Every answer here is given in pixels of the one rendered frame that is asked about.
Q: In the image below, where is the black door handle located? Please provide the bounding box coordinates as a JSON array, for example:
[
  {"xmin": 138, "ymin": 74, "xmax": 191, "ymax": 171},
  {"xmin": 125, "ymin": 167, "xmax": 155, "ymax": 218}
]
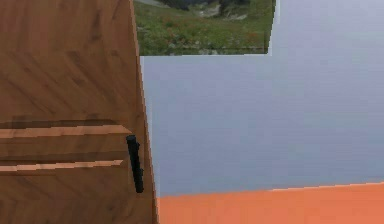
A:
[{"xmin": 125, "ymin": 134, "xmax": 145, "ymax": 194}]

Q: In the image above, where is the window with green landscape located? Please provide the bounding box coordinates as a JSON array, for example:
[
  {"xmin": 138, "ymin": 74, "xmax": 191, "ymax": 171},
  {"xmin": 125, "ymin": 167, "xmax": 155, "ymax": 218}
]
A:
[{"xmin": 133, "ymin": 0, "xmax": 278, "ymax": 57}]

